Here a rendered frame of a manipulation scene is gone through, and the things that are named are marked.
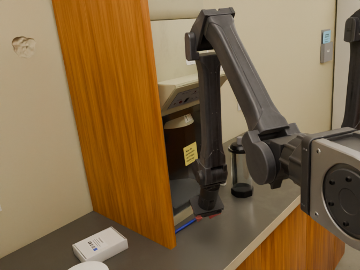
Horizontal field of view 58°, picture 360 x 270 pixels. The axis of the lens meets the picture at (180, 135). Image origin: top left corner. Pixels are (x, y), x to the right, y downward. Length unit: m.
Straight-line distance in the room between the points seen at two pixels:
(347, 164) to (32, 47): 1.18
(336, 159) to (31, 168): 1.17
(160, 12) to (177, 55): 0.16
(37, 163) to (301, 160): 1.11
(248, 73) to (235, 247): 0.70
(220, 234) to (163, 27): 0.77
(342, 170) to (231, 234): 0.87
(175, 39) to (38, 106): 0.59
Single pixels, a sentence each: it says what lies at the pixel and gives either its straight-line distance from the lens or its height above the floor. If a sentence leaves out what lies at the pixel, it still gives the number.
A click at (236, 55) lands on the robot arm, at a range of 0.70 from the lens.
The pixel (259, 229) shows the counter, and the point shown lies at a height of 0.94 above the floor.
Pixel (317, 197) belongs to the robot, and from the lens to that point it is 0.49.
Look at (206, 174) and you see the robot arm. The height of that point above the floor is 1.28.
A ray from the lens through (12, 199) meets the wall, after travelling 1.41.
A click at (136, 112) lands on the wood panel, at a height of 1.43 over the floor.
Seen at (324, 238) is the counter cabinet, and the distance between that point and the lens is 2.13.
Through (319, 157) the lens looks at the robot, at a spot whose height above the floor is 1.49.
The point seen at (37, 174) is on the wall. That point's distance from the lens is 1.42.
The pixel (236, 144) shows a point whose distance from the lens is 1.43.
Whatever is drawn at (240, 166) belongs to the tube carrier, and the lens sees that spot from 1.44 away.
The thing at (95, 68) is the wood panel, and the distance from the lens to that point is 1.21.
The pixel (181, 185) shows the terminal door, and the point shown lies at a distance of 1.29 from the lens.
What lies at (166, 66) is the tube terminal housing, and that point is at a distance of 1.17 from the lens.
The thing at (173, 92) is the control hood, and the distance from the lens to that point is 1.05.
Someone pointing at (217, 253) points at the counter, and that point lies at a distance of 1.18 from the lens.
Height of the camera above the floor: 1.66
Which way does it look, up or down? 17 degrees down
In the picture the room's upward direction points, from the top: 6 degrees counter-clockwise
